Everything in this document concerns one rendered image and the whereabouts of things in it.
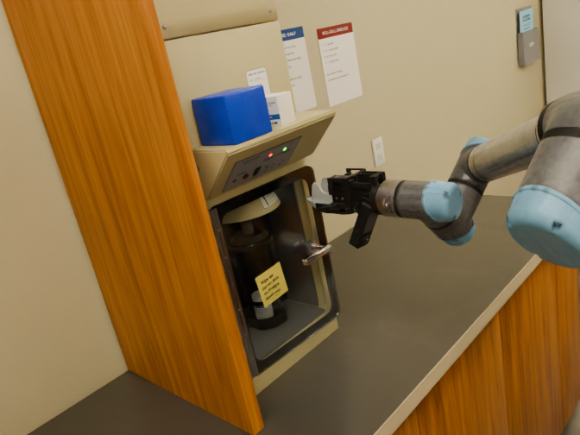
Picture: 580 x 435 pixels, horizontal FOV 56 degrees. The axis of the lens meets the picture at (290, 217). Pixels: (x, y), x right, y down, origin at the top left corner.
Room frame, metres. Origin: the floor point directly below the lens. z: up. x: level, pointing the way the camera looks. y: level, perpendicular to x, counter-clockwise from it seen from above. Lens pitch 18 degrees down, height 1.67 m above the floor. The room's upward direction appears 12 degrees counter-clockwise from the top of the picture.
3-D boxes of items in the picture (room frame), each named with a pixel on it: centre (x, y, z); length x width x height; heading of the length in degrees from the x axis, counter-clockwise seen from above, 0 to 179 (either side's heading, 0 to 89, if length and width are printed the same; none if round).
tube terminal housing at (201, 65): (1.23, 0.14, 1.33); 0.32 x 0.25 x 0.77; 134
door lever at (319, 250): (1.15, -0.03, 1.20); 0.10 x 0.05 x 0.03; 131
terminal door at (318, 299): (1.12, 0.04, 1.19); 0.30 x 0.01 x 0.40; 131
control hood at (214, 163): (1.09, 0.01, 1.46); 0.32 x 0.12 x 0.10; 134
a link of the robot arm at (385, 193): (1.03, -0.21, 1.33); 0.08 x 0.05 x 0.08; 134
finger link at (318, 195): (1.15, -0.07, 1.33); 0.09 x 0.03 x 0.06; 44
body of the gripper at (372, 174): (1.09, -0.16, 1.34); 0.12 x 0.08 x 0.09; 44
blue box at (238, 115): (1.04, 0.07, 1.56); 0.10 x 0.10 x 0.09; 44
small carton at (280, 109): (1.12, -0.02, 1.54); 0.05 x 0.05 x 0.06; 52
